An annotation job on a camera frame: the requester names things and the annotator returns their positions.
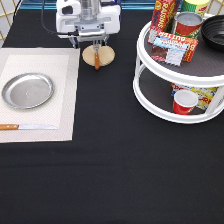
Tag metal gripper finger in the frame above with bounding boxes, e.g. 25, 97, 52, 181
93, 40, 107, 47
69, 37, 80, 49

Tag silver metal plate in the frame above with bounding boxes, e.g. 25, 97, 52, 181
2, 73, 54, 109

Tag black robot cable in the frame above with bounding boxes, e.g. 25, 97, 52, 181
40, 0, 58, 36

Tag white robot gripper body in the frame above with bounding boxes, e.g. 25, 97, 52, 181
56, 0, 121, 42

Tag round wooden coaster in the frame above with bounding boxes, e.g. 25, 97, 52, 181
82, 45, 115, 66

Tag beige woven placemat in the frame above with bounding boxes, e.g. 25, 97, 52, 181
0, 48, 80, 143

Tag red tin can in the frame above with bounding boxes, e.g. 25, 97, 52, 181
173, 11, 203, 39

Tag wooden handled knife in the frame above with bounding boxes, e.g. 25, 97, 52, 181
0, 124, 57, 130

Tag red plastic cup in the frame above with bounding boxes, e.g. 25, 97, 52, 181
173, 89, 198, 115

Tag black bowl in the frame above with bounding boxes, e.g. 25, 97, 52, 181
201, 15, 224, 52

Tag yellow food box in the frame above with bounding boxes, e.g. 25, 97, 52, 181
171, 83, 218, 110

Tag green yellow canister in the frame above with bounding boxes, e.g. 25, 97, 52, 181
181, 0, 211, 18

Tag white two-tier turntable shelf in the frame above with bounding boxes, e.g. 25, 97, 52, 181
133, 22, 224, 124

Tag chocolate bar packet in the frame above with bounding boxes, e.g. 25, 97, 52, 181
150, 36, 188, 66

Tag red raisins box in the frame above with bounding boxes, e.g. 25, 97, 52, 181
148, 0, 176, 44

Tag red butter box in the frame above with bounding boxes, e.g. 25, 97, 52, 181
154, 32, 198, 62

